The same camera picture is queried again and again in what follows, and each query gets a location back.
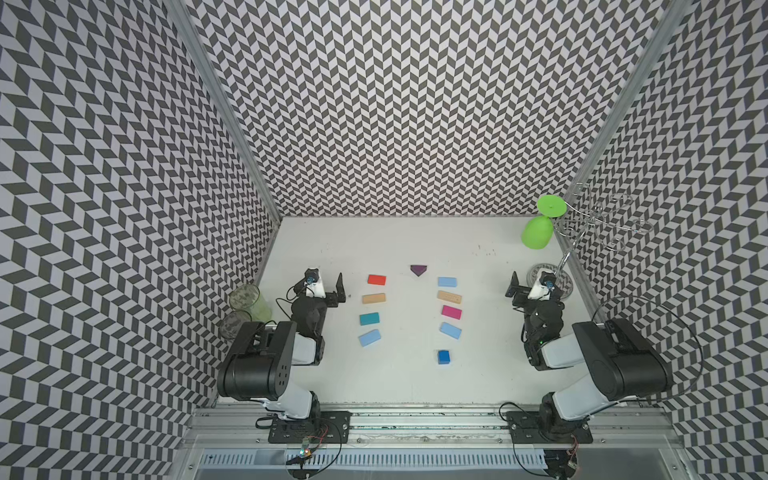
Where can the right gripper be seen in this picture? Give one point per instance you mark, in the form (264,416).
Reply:
(521,291)

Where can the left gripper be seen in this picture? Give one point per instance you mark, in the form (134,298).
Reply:
(330,296)

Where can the natural wood block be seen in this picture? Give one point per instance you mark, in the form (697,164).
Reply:
(374,298)
(449,297)

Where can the red block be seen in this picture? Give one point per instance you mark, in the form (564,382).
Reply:
(376,280)

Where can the teal block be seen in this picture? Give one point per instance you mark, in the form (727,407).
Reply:
(369,319)

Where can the magenta block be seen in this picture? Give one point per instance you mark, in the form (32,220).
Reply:
(451,312)

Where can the light blue block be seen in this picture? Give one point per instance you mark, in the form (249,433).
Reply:
(448,282)
(369,338)
(450,330)

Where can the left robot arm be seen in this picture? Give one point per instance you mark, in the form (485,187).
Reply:
(258,365)

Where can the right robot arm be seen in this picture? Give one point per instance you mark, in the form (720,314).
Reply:
(621,363)

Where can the green plastic wine glass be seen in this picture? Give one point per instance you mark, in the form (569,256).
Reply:
(540,229)

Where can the purple triangle block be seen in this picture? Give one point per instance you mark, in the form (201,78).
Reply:
(418,270)

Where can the green transparent cup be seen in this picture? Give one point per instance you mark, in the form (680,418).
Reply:
(249,299)

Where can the dark blue cube block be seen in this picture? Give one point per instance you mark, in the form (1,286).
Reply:
(443,357)

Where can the grey transparent cup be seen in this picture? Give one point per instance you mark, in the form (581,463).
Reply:
(230,325)

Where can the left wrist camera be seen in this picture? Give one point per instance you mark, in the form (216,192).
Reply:
(313,284)

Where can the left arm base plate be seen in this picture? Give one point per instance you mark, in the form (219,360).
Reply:
(332,425)

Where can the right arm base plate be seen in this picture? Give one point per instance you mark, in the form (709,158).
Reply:
(531,427)

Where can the aluminium front rail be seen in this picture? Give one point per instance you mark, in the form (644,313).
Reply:
(432,425)

